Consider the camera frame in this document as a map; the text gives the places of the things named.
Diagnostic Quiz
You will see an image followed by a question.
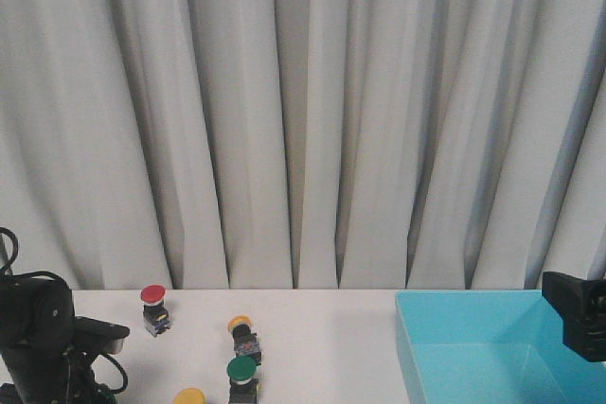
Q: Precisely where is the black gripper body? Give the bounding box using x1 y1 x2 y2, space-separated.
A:
542 272 605 362

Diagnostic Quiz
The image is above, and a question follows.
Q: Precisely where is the yellow push button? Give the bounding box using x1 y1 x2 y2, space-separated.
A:
227 315 262 366
172 387 205 404

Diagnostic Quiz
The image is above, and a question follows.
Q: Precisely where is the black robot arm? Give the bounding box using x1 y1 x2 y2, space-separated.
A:
1 273 75 403

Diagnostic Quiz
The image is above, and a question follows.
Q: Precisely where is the light blue plastic box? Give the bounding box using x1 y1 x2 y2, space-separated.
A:
395 290 605 403

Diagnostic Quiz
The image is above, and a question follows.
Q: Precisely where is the lying yellow push button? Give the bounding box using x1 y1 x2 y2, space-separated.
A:
227 315 262 366

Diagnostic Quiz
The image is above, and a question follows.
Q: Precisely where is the upright green push button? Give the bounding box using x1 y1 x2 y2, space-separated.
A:
226 356 258 404

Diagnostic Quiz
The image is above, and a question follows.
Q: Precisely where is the far red push button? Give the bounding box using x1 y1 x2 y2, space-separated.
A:
140 284 170 337

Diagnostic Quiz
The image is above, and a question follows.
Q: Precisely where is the grey pleated curtain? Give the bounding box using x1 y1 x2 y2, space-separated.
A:
1 0 605 289

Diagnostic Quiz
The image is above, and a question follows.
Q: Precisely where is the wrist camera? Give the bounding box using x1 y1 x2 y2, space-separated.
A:
72 316 131 355

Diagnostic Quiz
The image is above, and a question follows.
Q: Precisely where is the black camera cable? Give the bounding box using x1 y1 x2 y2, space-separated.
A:
0 226 130 404

